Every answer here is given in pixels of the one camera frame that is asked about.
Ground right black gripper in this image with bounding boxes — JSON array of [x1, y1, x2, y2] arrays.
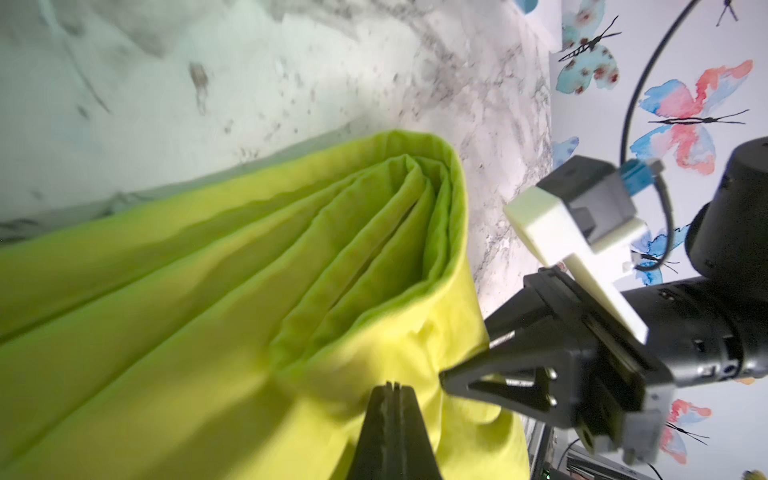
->
[[439, 270, 767, 465]]

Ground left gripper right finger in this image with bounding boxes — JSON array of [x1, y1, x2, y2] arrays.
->
[[394, 384, 442, 479]]

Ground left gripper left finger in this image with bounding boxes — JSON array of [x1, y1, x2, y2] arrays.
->
[[347, 383, 395, 480]]

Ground yellow-green long pants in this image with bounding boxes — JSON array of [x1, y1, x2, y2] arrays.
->
[[1, 131, 529, 479]]

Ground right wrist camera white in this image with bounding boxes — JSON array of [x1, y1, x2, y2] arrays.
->
[[504, 156, 663, 343]]

